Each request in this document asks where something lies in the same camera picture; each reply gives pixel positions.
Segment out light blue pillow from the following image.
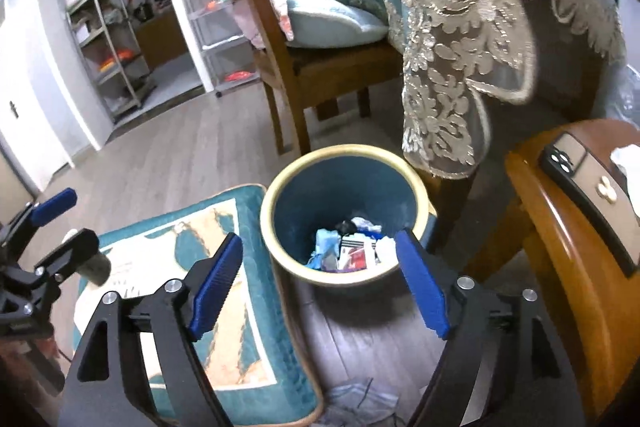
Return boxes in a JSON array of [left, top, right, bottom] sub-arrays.
[[286, 0, 391, 50]]

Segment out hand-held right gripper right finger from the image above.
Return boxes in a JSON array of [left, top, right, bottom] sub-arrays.
[[394, 229, 588, 427]]

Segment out clear plastic bag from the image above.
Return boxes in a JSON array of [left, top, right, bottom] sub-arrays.
[[607, 67, 640, 128]]

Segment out glossy wooden chair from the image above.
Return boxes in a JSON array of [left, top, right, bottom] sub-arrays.
[[462, 118, 640, 427]]

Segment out teal bin with yellow rim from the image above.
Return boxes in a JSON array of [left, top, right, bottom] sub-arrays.
[[260, 145, 437, 290]]

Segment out teal tablecloth with lace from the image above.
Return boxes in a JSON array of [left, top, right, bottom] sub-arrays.
[[272, 0, 628, 180]]

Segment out phone in dark case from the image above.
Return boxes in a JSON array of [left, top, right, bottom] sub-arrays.
[[537, 132, 640, 278]]

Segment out blue and white snack bag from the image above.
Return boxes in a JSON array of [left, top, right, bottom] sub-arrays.
[[352, 217, 396, 240]]

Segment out black mug white inside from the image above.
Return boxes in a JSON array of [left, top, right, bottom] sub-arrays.
[[62, 229, 112, 286]]

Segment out white door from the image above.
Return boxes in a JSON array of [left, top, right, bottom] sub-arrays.
[[0, 14, 68, 198]]

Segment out crumpled white tissue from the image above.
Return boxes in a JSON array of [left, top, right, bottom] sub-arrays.
[[610, 146, 640, 188]]

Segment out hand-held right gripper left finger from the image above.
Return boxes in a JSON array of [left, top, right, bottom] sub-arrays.
[[57, 232, 244, 427]]

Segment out printed teal cushion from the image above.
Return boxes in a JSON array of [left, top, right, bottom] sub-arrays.
[[72, 183, 323, 425]]

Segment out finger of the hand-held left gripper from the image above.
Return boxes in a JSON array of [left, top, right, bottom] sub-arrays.
[[12, 187, 78, 240], [32, 228, 101, 288]]

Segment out metal shelf rack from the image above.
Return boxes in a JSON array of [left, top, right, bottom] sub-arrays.
[[65, 0, 153, 118]]

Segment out orange cloth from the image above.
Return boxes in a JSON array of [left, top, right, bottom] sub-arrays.
[[100, 49, 136, 70]]

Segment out grey rolling cart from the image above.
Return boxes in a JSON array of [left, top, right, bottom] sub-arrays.
[[177, 0, 263, 98]]

